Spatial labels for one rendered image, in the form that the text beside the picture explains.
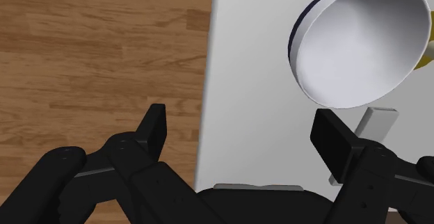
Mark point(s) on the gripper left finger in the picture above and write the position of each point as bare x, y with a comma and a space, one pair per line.
135, 169

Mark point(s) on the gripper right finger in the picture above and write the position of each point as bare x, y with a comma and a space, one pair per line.
359, 162

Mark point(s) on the grey rectangular block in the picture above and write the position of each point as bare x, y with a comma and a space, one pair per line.
376, 125

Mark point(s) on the white bowl with dark stripe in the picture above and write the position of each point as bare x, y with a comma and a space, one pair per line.
362, 47

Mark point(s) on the yellow object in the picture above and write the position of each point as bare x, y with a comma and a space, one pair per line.
428, 52

